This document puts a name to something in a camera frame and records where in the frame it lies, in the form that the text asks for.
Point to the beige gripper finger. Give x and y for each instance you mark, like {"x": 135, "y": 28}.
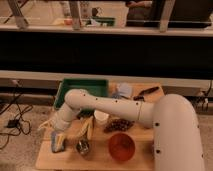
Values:
{"x": 45, "y": 125}
{"x": 59, "y": 141}

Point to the blue sponge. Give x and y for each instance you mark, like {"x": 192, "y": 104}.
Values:
{"x": 53, "y": 135}

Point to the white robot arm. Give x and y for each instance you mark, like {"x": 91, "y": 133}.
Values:
{"x": 177, "y": 139}

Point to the green plastic tray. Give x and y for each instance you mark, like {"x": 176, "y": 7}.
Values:
{"x": 96, "y": 87}

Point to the small metal cup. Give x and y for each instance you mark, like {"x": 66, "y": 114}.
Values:
{"x": 83, "y": 147}

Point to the wooden table board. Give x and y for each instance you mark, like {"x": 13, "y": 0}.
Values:
{"x": 98, "y": 158}

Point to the yellow banana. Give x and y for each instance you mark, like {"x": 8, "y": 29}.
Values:
{"x": 87, "y": 128}

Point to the white plastic cup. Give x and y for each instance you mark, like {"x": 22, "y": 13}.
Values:
{"x": 101, "y": 117}

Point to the bunch of dark grapes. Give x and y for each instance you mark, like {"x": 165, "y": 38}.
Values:
{"x": 118, "y": 125}

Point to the orange plastic bowl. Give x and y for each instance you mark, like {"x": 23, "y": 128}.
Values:
{"x": 121, "y": 147}

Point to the small blue cup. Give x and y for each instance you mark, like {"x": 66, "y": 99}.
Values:
{"x": 116, "y": 96}

